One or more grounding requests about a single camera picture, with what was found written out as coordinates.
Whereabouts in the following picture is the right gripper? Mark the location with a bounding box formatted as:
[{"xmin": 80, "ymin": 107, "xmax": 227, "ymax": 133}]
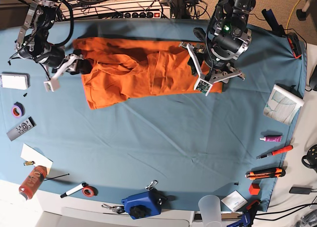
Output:
[{"xmin": 44, "ymin": 53, "xmax": 93, "ymax": 92}]

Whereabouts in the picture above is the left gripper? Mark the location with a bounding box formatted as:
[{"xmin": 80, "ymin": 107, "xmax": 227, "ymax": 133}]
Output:
[{"xmin": 179, "ymin": 42, "xmax": 245, "ymax": 95}]

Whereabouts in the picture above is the orange t-shirt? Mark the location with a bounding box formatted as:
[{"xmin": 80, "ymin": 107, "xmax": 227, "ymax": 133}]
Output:
[{"xmin": 72, "ymin": 37, "xmax": 223, "ymax": 110}]

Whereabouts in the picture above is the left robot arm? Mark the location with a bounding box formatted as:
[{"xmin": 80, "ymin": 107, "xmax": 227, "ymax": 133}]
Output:
[{"xmin": 180, "ymin": 0, "xmax": 256, "ymax": 95}]

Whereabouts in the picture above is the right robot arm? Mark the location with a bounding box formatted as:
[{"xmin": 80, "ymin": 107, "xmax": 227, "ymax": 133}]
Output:
[{"xmin": 9, "ymin": 0, "xmax": 92, "ymax": 92}]

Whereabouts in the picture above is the teal table cloth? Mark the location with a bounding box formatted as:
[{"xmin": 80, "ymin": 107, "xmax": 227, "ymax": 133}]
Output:
[{"xmin": 0, "ymin": 27, "xmax": 307, "ymax": 210}]

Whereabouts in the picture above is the white phone box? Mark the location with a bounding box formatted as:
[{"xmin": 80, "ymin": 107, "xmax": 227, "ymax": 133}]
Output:
[{"xmin": 0, "ymin": 73, "xmax": 30, "ymax": 90}]

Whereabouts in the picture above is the purple tape roll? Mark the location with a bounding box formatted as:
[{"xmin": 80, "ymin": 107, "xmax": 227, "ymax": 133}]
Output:
[{"xmin": 11, "ymin": 102, "xmax": 25, "ymax": 118}]

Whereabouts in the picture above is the grey remote control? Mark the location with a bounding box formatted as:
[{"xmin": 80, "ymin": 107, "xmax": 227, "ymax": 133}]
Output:
[{"xmin": 6, "ymin": 116, "xmax": 36, "ymax": 141}]

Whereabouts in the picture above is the leaf pattern notebook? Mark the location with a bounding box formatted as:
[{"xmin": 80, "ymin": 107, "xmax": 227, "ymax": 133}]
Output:
[{"xmin": 263, "ymin": 84, "xmax": 305, "ymax": 125}]

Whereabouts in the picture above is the purple glue tube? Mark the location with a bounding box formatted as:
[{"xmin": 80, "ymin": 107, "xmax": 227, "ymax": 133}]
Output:
[{"xmin": 260, "ymin": 135, "xmax": 282, "ymax": 142}]

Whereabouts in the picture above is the red black table clamp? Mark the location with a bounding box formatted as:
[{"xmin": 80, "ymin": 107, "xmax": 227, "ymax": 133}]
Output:
[{"xmin": 287, "ymin": 33, "xmax": 302, "ymax": 59}]

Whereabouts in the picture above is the white paper card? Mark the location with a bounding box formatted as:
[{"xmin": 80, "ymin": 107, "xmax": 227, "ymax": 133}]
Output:
[{"xmin": 20, "ymin": 143, "xmax": 53, "ymax": 174}]

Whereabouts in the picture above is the thin black stick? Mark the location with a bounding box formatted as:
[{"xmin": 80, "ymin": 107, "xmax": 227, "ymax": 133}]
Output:
[{"xmin": 44, "ymin": 173, "xmax": 70, "ymax": 181}]

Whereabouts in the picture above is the small yellow battery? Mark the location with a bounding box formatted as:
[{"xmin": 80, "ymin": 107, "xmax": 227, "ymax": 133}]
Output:
[{"xmin": 23, "ymin": 161, "xmax": 35, "ymax": 166}]

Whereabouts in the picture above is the silver carabiner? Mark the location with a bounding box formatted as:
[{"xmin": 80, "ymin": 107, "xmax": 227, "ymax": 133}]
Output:
[{"xmin": 145, "ymin": 180, "xmax": 158, "ymax": 191}]

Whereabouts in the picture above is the black white marker pen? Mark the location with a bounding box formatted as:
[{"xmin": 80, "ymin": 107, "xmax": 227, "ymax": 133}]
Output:
[{"xmin": 60, "ymin": 182, "xmax": 87, "ymax": 198}]

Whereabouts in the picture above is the black computer mouse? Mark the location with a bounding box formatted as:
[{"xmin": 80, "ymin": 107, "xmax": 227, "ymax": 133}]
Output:
[{"xmin": 309, "ymin": 65, "xmax": 317, "ymax": 91}]

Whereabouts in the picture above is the red drink bottle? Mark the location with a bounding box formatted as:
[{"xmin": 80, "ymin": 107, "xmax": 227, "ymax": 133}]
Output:
[{"xmin": 19, "ymin": 166, "xmax": 47, "ymax": 200}]

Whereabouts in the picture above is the red tape roll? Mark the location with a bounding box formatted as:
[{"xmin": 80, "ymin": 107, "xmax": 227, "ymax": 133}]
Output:
[{"xmin": 82, "ymin": 186, "xmax": 96, "ymax": 197}]

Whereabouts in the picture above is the orange black utility knife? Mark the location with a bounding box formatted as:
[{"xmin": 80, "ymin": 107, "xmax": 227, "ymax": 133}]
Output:
[{"xmin": 245, "ymin": 168, "xmax": 286, "ymax": 180}]

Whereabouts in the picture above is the small red cube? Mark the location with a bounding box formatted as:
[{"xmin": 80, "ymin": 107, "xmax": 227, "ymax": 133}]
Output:
[{"xmin": 249, "ymin": 183, "xmax": 261, "ymax": 195}]

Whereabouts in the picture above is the clear plastic cup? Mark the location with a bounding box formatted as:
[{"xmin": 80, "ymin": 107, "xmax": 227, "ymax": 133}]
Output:
[{"xmin": 198, "ymin": 195, "xmax": 222, "ymax": 227}]

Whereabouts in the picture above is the white paper booklet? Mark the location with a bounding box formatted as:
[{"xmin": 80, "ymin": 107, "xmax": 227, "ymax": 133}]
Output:
[{"xmin": 221, "ymin": 190, "xmax": 247, "ymax": 212}]

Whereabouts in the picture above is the blue plastic device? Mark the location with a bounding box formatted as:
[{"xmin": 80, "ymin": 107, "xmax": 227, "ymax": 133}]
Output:
[{"xmin": 121, "ymin": 189, "xmax": 168, "ymax": 220}]

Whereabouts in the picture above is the silver key clip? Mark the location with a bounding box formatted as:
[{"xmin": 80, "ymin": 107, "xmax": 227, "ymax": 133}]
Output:
[{"xmin": 102, "ymin": 204, "xmax": 125, "ymax": 214}]

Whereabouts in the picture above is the blue black clamp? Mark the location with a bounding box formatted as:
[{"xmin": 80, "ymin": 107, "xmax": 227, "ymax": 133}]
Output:
[{"xmin": 227, "ymin": 200, "xmax": 261, "ymax": 227}]

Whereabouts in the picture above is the black power brick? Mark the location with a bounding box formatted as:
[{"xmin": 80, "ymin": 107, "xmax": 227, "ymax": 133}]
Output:
[{"xmin": 289, "ymin": 186, "xmax": 313, "ymax": 195}]

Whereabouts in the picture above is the blue black clamp handle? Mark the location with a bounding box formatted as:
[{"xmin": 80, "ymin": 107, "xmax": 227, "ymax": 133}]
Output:
[{"xmin": 262, "ymin": 9, "xmax": 286, "ymax": 37}]

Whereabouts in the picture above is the red handled screwdriver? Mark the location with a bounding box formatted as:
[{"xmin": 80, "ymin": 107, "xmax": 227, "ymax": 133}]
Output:
[{"xmin": 256, "ymin": 145, "xmax": 293, "ymax": 159}]

